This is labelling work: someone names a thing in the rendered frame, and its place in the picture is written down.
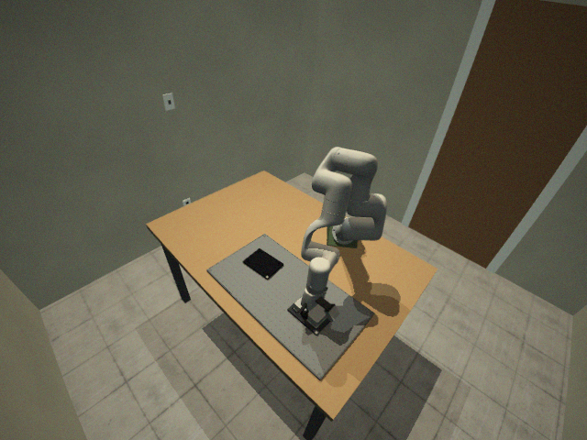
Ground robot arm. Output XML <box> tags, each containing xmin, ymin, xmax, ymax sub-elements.
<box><xmin>301</xmin><ymin>147</ymin><xmax>387</xmax><ymax>295</ymax></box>

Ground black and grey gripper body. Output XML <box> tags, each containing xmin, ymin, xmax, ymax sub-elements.
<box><xmin>301</xmin><ymin>288</ymin><xmax>326</xmax><ymax>311</ymax></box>

